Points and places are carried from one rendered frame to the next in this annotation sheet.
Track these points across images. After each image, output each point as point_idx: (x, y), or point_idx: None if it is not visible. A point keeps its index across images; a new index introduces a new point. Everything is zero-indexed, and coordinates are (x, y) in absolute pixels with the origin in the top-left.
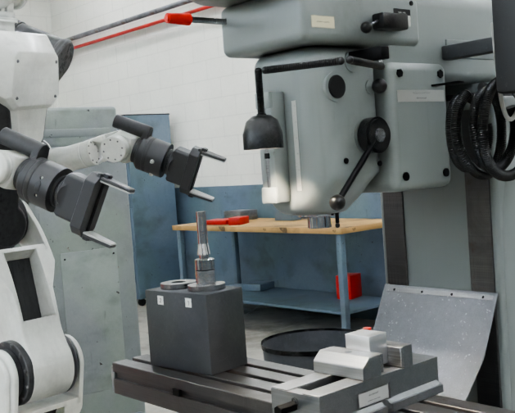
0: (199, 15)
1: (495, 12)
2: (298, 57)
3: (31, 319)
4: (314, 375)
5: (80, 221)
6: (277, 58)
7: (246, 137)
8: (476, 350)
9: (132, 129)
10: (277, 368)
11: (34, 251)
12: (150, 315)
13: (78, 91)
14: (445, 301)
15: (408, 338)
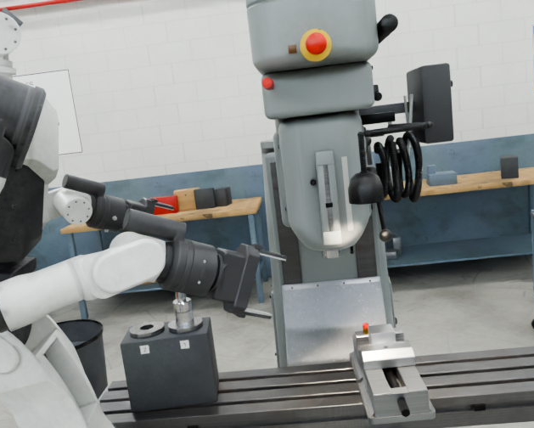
0: None
1: (425, 87)
2: (347, 121)
3: (90, 418)
4: (373, 373)
5: (247, 300)
6: (323, 121)
7: (365, 193)
8: (379, 318)
9: (87, 188)
10: (251, 374)
11: (54, 341)
12: (129, 366)
13: None
14: (340, 289)
15: (319, 320)
